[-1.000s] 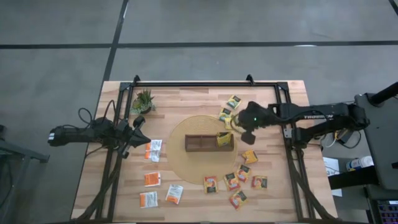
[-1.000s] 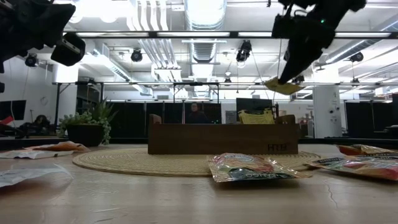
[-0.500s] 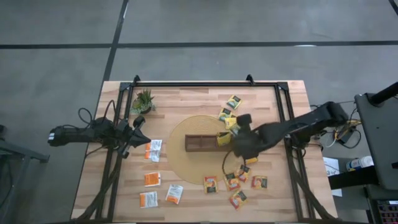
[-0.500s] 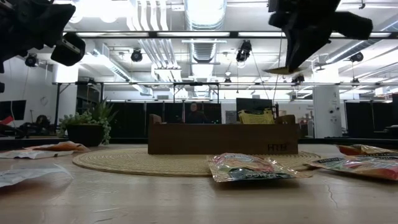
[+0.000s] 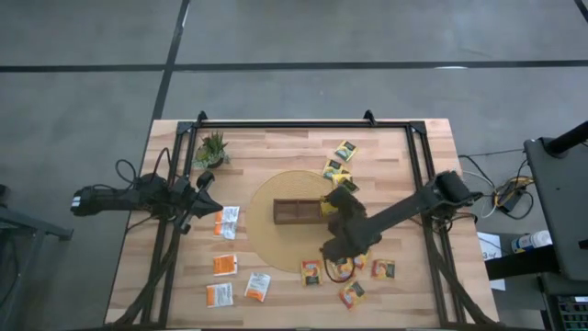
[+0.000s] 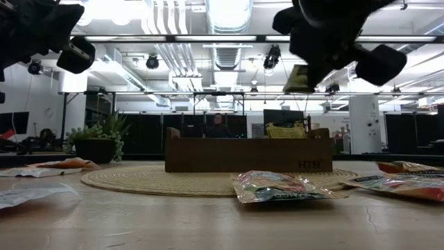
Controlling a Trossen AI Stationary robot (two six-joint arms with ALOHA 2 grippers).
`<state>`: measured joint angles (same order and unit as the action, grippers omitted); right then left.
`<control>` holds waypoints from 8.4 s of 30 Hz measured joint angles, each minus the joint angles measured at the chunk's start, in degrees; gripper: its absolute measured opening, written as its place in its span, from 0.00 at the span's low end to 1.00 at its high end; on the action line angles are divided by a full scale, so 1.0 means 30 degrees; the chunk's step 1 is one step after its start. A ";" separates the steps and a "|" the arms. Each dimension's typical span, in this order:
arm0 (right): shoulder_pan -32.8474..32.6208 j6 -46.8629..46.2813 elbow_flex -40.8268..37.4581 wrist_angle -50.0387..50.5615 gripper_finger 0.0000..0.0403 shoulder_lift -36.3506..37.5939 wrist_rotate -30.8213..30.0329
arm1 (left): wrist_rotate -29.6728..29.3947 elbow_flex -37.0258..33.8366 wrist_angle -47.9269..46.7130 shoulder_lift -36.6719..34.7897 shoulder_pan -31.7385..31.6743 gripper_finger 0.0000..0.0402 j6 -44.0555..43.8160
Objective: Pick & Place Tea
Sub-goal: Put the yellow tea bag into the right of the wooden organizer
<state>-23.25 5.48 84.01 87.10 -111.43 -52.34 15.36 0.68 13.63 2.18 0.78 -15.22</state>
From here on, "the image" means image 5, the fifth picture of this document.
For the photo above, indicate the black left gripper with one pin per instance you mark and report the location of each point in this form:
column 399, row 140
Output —
column 186, row 207

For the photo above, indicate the black slanted bar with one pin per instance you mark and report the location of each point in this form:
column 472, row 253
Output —
column 519, row 263

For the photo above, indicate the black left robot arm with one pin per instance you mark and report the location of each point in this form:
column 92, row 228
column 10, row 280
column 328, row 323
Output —
column 105, row 200

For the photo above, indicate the black aluminium rig frame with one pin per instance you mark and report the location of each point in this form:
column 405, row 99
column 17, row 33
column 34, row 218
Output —
column 298, row 124

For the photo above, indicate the white paper sheet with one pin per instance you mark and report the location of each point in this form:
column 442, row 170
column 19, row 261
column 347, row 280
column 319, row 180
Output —
column 489, row 246

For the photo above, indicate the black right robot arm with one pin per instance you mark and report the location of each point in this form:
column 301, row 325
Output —
column 404, row 207

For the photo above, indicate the black pole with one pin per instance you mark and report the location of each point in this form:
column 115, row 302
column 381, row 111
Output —
column 567, row 138

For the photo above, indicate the white plastic bottle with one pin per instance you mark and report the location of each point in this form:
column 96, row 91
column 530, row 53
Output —
column 533, row 241

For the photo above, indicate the round woven beige placemat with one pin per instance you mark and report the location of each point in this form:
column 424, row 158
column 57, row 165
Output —
column 275, row 248

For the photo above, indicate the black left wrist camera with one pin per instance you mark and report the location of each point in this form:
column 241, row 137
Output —
column 206, row 180

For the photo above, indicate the grey metal stand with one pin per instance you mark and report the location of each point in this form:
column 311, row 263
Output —
column 27, row 230

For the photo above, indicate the dark wooden tea box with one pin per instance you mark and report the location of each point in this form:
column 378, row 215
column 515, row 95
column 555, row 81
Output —
column 294, row 211

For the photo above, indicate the grey equipment cart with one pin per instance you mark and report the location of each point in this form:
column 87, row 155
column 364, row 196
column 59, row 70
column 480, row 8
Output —
column 565, row 207

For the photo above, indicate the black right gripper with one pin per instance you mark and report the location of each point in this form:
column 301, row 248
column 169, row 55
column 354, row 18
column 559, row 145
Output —
column 353, row 232

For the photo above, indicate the potted green succulent plant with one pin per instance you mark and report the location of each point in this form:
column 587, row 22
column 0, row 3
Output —
column 211, row 149

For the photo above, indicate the orange and white tea packet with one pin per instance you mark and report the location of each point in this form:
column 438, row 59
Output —
column 228, row 214
column 257, row 287
column 225, row 265
column 226, row 231
column 219, row 295

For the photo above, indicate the keyboard with coloured keys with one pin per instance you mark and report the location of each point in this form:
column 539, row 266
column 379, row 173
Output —
column 573, row 315

